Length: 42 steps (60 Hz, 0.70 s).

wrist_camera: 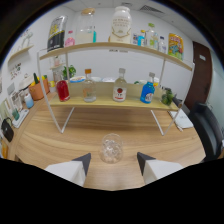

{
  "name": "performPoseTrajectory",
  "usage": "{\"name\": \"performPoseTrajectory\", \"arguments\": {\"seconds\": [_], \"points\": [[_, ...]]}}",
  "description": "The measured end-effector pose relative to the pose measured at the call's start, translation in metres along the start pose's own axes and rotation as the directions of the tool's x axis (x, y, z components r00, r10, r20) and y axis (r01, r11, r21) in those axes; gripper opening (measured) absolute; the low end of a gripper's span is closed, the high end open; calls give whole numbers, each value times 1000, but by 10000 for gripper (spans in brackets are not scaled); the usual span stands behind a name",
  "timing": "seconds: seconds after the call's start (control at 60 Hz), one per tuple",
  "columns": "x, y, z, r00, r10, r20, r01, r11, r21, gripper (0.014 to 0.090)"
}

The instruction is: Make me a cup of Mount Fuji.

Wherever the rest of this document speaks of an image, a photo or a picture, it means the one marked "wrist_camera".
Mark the green-filled jar with cork lid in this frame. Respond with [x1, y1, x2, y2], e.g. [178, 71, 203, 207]
[160, 88, 176, 107]

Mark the clear glass with ice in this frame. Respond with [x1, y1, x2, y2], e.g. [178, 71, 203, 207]
[99, 133, 124, 164]

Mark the green potted plant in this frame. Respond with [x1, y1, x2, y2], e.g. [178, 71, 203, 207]
[62, 64, 77, 80]

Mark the clear bottle with green cap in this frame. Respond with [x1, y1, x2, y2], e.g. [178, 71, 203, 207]
[145, 22, 158, 50]

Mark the blue liquid bottle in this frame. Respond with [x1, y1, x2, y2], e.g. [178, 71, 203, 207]
[139, 71, 156, 105]

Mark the green cup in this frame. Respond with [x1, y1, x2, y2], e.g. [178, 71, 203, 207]
[11, 108, 21, 122]

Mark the blue and white cup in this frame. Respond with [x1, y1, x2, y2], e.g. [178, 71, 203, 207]
[23, 92, 35, 109]

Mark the brown door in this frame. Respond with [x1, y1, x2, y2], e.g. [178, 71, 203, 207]
[184, 40, 213, 111]

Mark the black bag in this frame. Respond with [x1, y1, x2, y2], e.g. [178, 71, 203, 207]
[0, 117, 15, 143]

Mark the black sofa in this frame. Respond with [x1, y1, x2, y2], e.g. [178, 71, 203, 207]
[188, 102, 224, 163]

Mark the white milk bottle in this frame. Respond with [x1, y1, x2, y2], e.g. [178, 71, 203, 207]
[109, 5, 133, 44]

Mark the two-tier wood and white rack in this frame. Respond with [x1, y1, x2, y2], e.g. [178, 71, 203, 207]
[36, 41, 196, 137]

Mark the white pouch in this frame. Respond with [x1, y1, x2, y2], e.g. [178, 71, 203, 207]
[168, 109, 195, 130]

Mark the yellow and orange can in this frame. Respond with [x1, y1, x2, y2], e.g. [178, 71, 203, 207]
[167, 32, 185, 61]

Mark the orange storage basket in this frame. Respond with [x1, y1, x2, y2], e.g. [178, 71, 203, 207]
[28, 77, 51, 102]

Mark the clear bottle with red label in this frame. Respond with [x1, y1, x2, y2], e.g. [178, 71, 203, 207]
[112, 67, 128, 103]

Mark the white tray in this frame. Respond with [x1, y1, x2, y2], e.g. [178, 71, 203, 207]
[11, 108, 30, 129]

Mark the small pink bottle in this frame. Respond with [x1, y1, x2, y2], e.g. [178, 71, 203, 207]
[64, 30, 76, 48]

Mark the wooden wall shelf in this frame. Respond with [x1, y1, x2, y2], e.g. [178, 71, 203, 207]
[7, 44, 35, 63]

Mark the red liquid glass bottle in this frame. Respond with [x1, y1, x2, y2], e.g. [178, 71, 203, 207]
[55, 68, 71, 102]

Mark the white box appliance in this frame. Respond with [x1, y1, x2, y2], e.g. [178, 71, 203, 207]
[18, 74, 35, 91]

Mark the clear bottle with blue cap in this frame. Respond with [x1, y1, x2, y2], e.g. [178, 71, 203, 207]
[157, 35, 167, 54]

